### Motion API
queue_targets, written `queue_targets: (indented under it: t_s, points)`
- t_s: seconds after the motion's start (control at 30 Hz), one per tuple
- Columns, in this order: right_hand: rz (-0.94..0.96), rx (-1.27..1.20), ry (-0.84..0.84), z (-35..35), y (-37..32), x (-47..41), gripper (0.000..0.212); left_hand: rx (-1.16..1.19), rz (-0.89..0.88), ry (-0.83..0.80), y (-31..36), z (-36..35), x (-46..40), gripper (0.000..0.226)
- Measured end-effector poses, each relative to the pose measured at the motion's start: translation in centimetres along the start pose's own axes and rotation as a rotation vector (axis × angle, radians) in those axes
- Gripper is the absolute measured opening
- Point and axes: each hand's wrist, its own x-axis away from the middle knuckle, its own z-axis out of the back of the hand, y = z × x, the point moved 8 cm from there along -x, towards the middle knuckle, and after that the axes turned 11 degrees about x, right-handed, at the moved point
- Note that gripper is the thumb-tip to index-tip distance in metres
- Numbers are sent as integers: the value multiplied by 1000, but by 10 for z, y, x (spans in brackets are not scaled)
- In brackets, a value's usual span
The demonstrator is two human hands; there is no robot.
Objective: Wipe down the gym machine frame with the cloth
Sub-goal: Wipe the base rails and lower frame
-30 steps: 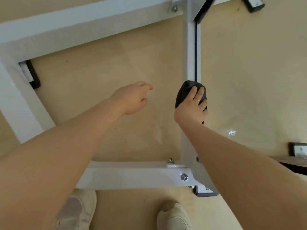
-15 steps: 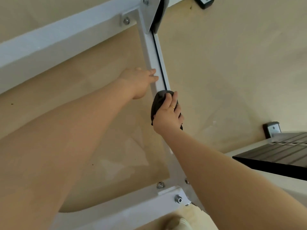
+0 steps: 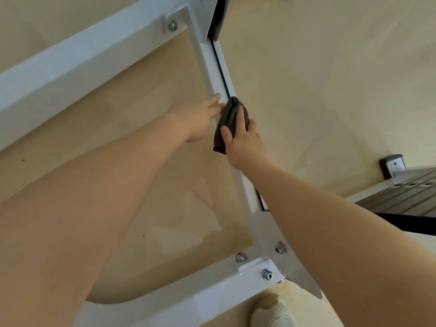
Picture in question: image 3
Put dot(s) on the white sneaker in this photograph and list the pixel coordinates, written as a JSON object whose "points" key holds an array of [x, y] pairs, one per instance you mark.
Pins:
{"points": [[270, 313]]}

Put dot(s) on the person's left forearm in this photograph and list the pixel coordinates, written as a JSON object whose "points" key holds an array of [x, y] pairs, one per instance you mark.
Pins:
{"points": [[75, 221]]}

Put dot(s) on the person's left hand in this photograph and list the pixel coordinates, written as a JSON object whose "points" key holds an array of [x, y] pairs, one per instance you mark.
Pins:
{"points": [[196, 119]]}

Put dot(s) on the person's right forearm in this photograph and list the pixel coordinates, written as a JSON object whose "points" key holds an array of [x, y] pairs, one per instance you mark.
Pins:
{"points": [[347, 241]]}

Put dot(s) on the white gym machine frame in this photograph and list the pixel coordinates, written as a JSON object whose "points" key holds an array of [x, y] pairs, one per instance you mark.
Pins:
{"points": [[68, 71]]}

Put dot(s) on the dark grey cleaning cloth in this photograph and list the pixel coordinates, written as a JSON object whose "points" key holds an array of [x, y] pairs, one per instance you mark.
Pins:
{"points": [[227, 122]]}

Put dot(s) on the person's right hand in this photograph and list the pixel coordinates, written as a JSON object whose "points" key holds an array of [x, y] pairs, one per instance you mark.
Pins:
{"points": [[243, 146]]}

